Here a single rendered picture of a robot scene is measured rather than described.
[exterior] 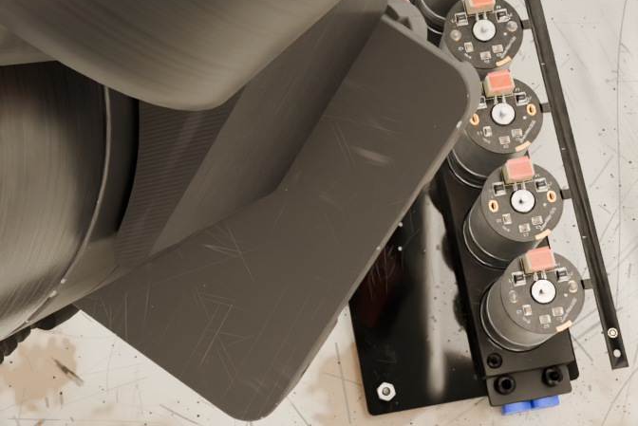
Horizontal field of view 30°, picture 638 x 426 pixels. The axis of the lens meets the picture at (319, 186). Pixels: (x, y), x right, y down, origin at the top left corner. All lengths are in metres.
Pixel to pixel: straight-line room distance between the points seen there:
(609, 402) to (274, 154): 0.28
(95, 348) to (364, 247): 0.25
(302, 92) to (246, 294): 0.04
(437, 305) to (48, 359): 0.13
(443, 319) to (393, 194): 0.23
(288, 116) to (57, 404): 0.28
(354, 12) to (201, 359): 0.06
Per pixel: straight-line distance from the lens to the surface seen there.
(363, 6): 0.16
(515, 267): 0.36
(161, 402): 0.41
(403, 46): 0.17
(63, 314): 0.23
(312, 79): 0.15
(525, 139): 0.37
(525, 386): 0.41
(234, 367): 0.19
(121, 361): 0.42
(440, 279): 0.41
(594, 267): 0.36
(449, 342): 0.41
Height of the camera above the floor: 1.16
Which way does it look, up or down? 75 degrees down
